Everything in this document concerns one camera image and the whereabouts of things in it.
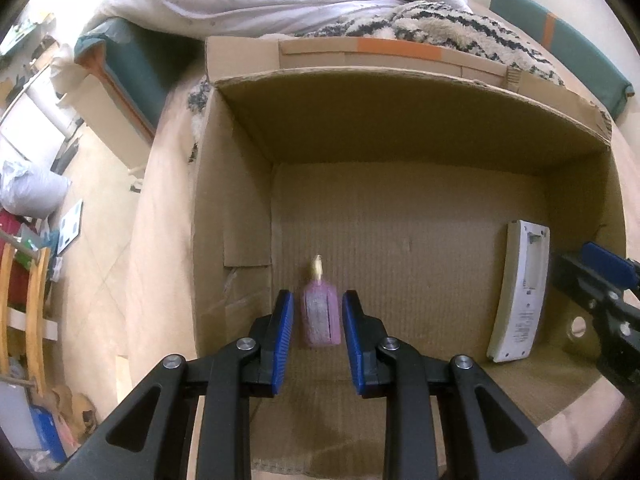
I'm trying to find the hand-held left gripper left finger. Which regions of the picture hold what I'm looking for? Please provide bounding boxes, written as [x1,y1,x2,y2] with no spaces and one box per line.
[57,289,296,480]

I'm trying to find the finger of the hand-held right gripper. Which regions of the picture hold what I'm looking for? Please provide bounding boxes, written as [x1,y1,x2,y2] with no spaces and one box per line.
[549,251,640,398]
[580,241,640,292]

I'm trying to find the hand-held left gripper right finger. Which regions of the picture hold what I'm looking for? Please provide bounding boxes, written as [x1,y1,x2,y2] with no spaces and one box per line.
[341,290,576,480]

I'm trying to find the pink perfume bottle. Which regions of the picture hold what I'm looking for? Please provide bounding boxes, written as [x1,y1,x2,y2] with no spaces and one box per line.
[299,255,343,350]

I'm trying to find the white remote control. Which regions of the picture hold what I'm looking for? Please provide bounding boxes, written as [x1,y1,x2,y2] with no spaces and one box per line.
[486,220,552,363]

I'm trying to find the brown cardboard box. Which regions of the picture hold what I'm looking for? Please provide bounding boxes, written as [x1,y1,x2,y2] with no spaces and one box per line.
[187,35,628,478]

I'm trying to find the teal cushion with orange stripe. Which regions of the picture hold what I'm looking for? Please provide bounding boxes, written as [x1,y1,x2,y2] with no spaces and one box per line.
[487,0,633,121]

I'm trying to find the white bathroom scale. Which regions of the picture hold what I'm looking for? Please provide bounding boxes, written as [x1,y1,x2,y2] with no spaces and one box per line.
[56,198,84,255]

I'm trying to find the yellow wooden chair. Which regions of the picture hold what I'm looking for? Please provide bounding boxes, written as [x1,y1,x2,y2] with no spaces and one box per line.
[0,230,58,401]

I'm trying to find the blue box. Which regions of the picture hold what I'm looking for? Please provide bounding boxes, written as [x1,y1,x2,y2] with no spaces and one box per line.
[29,404,68,463]

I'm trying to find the black and cream patterned blanket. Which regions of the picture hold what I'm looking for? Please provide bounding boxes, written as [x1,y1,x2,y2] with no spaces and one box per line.
[186,0,566,161]

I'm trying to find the white plastic bag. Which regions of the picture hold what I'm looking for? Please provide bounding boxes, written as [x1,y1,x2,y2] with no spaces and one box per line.
[0,159,71,220]

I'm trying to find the teal upholstered bench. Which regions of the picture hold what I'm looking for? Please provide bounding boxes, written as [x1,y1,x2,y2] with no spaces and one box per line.
[74,17,173,148]

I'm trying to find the white washing machine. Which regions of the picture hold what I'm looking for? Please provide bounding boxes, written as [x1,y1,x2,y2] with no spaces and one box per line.
[0,62,81,166]

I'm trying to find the white duvet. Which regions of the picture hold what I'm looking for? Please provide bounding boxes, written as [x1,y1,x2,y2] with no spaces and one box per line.
[87,0,471,43]

